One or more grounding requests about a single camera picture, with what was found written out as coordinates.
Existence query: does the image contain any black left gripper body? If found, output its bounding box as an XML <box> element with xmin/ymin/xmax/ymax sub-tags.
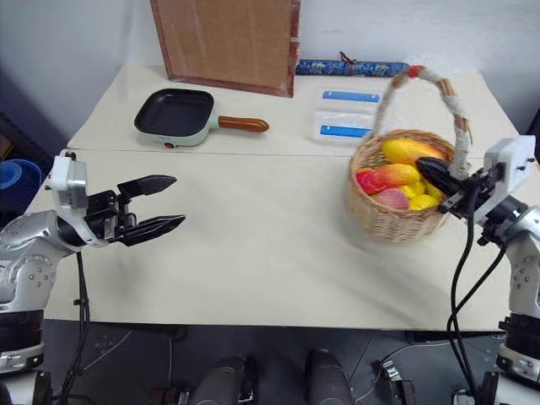
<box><xmin>84</xmin><ymin>189</ymin><xmax>139</xmax><ymax>246</ymax></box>

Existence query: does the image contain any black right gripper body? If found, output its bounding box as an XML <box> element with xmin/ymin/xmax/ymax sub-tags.
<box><xmin>438</xmin><ymin>162</ymin><xmax>506</xmax><ymax>220</ymax></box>

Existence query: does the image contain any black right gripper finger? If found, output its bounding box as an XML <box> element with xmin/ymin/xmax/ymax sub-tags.
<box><xmin>414</xmin><ymin>156</ymin><xmax>452</xmax><ymax>175</ymax></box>
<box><xmin>418</xmin><ymin>169</ymin><xmax>466</xmax><ymax>198</ymax></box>

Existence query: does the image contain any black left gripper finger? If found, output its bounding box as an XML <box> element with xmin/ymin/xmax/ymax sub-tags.
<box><xmin>116</xmin><ymin>175</ymin><xmax>178</xmax><ymax>200</ymax></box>
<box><xmin>114</xmin><ymin>213</ymin><xmax>187</xmax><ymax>247</ymax></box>

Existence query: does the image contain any wicker basket with handle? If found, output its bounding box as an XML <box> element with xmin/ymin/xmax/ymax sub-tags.
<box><xmin>348</xmin><ymin>64</ymin><xmax>474</xmax><ymax>245</ymax></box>

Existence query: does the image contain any yellow lemon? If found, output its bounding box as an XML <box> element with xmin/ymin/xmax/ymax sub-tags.
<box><xmin>398</xmin><ymin>181</ymin><xmax>445</xmax><ymax>212</ymax></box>

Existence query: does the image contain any yellow orange mango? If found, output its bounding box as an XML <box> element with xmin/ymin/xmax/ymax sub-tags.
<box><xmin>381</xmin><ymin>138</ymin><xmax>447</xmax><ymax>165</ymax></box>

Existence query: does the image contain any red orange mango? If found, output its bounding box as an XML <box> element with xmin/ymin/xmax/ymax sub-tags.
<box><xmin>356</xmin><ymin>163</ymin><xmax>423</xmax><ymax>196</ymax></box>

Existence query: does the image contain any pink peach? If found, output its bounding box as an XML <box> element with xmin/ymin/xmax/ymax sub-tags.
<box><xmin>372</xmin><ymin>187</ymin><xmax>411</xmax><ymax>211</ymax></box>

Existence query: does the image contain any square green frying pan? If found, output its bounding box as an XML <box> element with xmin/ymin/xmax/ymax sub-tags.
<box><xmin>133</xmin><ymin>88</ymin><xmax>271</xmax><ymax>150</ymax></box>

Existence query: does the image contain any blue plastic tub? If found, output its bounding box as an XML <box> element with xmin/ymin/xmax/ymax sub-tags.
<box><xmin>0</xmin><ymin>159</ymin><xmax>46</xmax><ymax>212</ymax></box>

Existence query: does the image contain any clear box blue lid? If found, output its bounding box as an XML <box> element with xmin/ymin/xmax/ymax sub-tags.
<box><xmin>309</xmin><ymin>108</ymin><xmax>376</xmax><ymax>147</ymax></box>

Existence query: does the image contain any clear packet blue label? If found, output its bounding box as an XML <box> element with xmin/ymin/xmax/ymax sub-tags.
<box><xmin>313</xmin><ymin>85</ymin><xmax>384</xmax><ymax>111</ymax></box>

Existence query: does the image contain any blue patterned scroll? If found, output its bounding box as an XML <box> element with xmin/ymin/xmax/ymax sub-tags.
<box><xmin>294</xmin><ymin>50</ymin><xmax>411</xmax><ymax>78</ymax></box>

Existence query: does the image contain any brown framed cork board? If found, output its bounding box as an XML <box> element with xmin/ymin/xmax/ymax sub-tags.
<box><xmin>148</xmin><ymin>0</ymin><xmax>302</xmax><ymax>100</ymax></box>

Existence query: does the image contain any dark rounded shape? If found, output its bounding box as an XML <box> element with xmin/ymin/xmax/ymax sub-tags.
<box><xmin>197</xmin><ymin>355</ymin><xmax>259</xmax><ymax>405</ymax></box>
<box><xmin>305</xmin><ymin>348</ymin><xmax>354</xmax><ymax>405</ymax></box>

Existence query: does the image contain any black floor plug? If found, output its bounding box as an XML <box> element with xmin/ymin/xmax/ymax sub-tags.
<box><xmin>378</xmin><ymin>359</ymin><xmax>417</xmax><ymax>400</ymax></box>

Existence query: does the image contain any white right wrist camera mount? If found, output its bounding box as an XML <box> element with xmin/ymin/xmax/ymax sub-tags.
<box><xmin>472</xmin><ymin>135</ymin><xmax>537</xmax><ymax>223</ymax></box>

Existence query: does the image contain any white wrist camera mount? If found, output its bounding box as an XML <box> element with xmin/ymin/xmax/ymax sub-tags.
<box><xmin>49</xmin><ymin>152</ymin><xmax>109</xmax><ymax>248</ymax></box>
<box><xmin>472</xmin><ymin>135</ymin><xmax>537</xmax><ymax>223</ymax></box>

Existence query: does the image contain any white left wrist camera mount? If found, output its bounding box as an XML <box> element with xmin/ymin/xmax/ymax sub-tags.
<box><xmin>49</xmin><ymin>152</ymin><xmax>109</xmax><ymax>248</ymax></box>

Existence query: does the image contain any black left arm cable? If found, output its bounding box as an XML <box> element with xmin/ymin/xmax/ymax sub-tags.
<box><xmin>62</xmin><ymin>251</ymin><xmax>92</xmax><ymax>402</ymax></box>

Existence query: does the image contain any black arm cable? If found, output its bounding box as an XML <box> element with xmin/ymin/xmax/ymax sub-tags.
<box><xmin>62</xmin><ymin>251</ymin><xmax>92</xmax><ymax>402</ymax></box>
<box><xmin>445</xmin><ymin>187</ymin><xmax>507</xmax><ymax>402</ymax></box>

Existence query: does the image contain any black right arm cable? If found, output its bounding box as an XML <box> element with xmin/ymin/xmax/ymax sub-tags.
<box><xmin>445</xmin><ymin>187</ymin><xmax>507</xmax><ymax>402</ymax></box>

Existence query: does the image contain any white floor cable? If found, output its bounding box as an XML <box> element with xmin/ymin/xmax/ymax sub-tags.
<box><xmin>370</xmin><ymin>340</ymin><xmax>453</xmax><ymax>387</ymax></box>

